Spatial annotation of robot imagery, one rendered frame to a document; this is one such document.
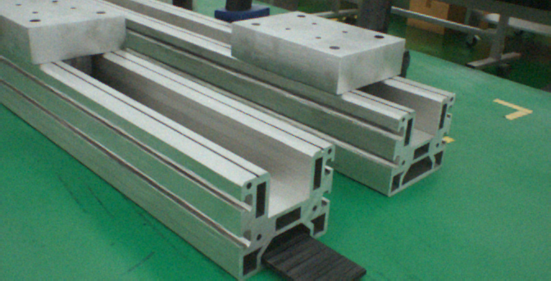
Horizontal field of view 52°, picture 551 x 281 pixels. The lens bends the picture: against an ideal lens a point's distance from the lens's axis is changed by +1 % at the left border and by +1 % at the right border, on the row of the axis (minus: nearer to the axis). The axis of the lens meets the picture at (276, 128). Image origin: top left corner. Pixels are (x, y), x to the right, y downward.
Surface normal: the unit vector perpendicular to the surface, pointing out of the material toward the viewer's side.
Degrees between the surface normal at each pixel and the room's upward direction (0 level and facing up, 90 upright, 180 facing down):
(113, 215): 0
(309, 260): 0
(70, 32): 90
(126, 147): 90
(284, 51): 90
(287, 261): 0
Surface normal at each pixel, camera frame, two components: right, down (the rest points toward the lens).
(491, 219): 0.05, -0.91
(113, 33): 0.70, 0.32
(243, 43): -0.71, 0.26
